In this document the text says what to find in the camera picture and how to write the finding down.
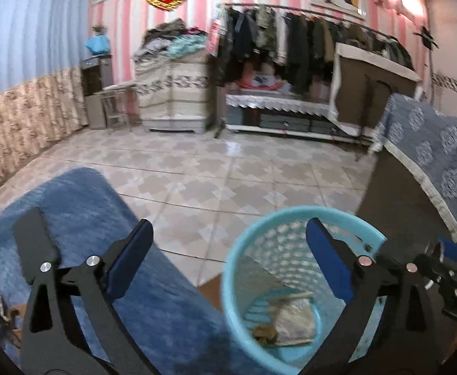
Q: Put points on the metal clothes rack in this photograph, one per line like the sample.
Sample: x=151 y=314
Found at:
x=275 y=6

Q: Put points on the blue and floral curtain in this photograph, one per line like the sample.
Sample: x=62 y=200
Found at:
x=25 y=47

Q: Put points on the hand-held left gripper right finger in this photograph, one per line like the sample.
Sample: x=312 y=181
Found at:
x=330 y=261

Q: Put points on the low dark media cabinet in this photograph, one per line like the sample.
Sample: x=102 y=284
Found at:
x=283 y=123

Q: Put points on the white lace cloth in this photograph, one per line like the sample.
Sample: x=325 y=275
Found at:
x=275 y=103

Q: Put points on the row of hanging clothes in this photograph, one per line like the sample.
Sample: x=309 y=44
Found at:
x=291 y=43

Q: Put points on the crumpled clear plastic wrapper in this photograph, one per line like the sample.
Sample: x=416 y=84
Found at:
x=294 y=320

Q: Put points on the blue plastic bag bundle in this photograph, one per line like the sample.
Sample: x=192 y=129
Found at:
x=97 y=45

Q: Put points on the pink packaged item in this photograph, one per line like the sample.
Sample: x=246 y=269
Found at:
x=263 y=80

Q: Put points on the patterned cloth covered cabinet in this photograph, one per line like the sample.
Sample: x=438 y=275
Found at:
x=173 y=90

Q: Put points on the pink hanging bag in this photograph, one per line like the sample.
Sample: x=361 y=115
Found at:
x=213 y=39

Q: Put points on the brown paper scrap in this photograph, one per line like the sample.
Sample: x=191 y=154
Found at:
x=265 y=336

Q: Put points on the light blue plastic wastebasket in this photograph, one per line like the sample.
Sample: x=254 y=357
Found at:
x=236 y=281

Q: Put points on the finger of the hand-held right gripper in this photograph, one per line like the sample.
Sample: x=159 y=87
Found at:
x=453 y=248

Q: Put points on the small metal stool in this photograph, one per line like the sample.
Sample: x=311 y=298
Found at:
x=115 y=97

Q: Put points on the brown wooden cabinet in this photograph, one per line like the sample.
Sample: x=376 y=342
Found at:
x=400 y=195

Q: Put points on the blue knitted blanket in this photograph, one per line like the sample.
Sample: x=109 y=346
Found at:
x=95 y=203

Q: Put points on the black coat stand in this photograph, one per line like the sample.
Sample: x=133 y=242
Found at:
x=428 y=37

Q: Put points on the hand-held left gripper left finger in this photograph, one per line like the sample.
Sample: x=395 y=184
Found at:
x=130 y=259

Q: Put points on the blue patterned fringed cloth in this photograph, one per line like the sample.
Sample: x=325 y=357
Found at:
x=439 y=144

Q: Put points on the pile of folded clothes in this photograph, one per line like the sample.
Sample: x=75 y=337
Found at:
x=169 y=39

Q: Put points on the dark water dispenser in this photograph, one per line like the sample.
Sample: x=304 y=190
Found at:
x=95 y=82

